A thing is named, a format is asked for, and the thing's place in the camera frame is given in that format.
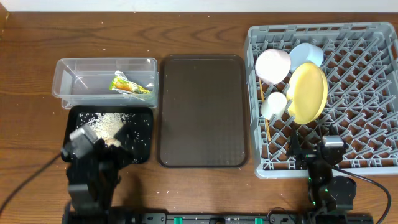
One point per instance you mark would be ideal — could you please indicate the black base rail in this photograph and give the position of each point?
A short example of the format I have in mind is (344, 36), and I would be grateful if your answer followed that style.
(162, 218)

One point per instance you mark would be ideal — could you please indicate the rice pile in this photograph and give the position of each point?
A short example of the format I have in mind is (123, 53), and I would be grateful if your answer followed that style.
(130, 131)

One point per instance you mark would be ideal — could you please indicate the light blue bowl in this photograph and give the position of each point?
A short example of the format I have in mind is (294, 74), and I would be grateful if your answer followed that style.
(305, 53)

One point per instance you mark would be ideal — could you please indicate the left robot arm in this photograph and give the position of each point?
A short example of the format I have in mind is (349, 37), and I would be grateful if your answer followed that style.
(93, 175)

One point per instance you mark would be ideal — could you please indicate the green orange snack wrapper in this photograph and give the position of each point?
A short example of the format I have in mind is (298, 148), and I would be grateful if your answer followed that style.
(121, 84)

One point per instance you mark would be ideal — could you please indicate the dark brown serving tray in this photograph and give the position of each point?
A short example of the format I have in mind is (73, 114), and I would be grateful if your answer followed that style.
(203, 115)

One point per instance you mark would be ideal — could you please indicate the white cup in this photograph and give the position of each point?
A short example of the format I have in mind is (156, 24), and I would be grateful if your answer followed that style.
(274, 105)

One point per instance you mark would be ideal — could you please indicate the wooden chopstick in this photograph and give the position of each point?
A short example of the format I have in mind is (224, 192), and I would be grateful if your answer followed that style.
(265, 121)

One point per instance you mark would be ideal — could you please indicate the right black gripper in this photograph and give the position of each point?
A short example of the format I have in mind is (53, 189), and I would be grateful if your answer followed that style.
(306, 156)

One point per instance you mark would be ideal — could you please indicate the black waste tray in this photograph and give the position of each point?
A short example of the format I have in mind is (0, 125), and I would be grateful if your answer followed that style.
(72, 116)

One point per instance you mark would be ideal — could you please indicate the grey plastic dishwasher rack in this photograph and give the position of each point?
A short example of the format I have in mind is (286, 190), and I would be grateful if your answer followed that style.
(360, 64)

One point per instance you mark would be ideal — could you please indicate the clear plastic bin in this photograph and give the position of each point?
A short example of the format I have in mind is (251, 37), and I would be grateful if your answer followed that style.
(87, 81)

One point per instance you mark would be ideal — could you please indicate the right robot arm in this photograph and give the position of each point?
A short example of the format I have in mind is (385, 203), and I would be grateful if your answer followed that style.
(334, 194)

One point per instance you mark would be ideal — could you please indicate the yellow plate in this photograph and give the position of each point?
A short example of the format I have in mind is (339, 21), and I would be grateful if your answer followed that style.
(308, 90)

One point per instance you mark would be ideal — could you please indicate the white bowl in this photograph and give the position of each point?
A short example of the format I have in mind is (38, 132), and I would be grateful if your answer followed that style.
(272, 66)

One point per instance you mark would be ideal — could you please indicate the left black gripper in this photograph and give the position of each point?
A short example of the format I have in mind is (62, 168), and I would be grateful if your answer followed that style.
(115, 155)

